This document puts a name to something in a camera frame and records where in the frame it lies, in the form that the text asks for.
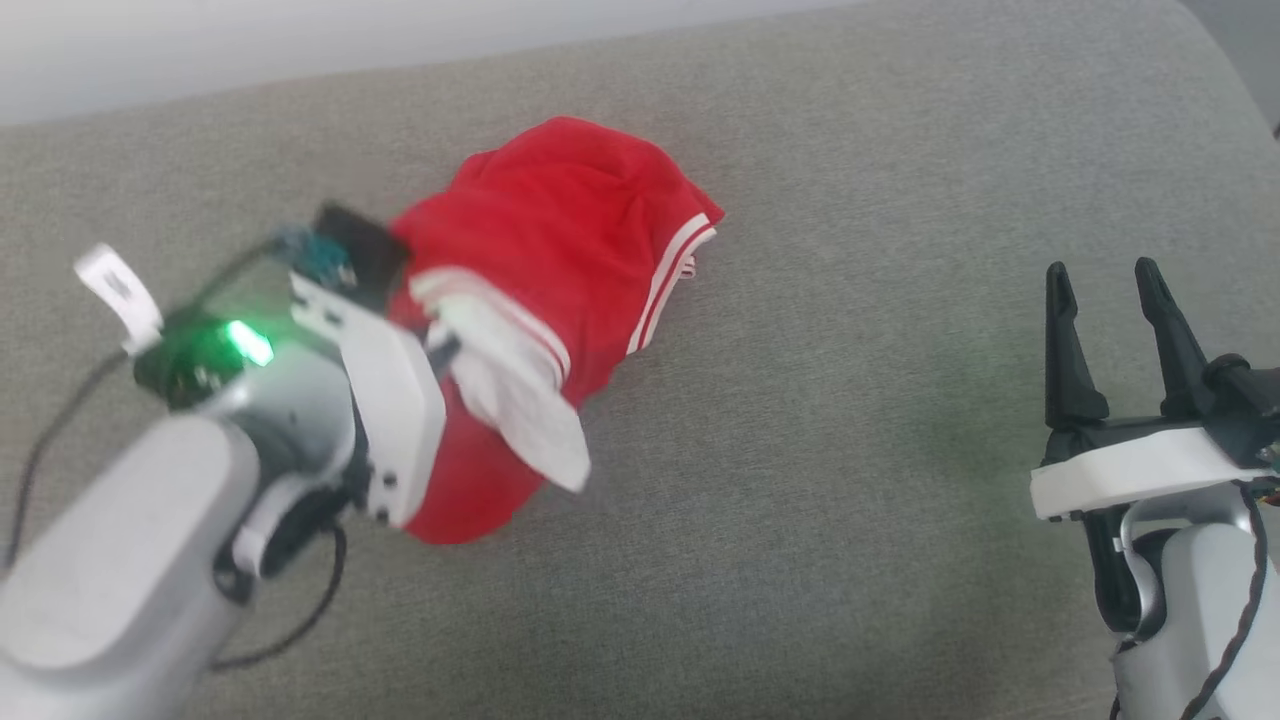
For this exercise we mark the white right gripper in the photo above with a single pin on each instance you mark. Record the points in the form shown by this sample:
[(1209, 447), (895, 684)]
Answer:
[(1130, 470)]

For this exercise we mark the teal left camera connector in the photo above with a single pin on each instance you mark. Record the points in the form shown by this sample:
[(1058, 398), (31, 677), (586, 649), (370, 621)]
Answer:
[(315, 255)]

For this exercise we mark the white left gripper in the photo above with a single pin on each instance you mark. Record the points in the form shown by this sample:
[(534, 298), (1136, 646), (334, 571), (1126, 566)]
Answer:
[(395, 420)]

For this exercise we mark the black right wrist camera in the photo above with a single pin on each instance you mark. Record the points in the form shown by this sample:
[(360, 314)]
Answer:
[(1250, 400)]

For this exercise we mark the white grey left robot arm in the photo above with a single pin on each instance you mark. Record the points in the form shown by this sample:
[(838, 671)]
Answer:
[(110, 560)]

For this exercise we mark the grey fabric sofa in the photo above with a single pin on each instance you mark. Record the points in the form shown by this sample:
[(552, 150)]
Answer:
[(850, 520)]

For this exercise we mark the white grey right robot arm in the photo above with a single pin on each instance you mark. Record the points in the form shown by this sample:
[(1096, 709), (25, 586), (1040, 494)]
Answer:
[(1190, 620)]

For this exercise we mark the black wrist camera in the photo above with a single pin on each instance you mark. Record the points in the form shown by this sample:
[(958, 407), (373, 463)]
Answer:
[(1250, 400), (365, 245)]

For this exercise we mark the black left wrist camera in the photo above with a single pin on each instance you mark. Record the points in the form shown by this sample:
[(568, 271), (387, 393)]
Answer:
[(365, 245)]

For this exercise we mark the red white-trimmed shorts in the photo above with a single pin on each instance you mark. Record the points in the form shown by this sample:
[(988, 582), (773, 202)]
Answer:
[(560, 200)]

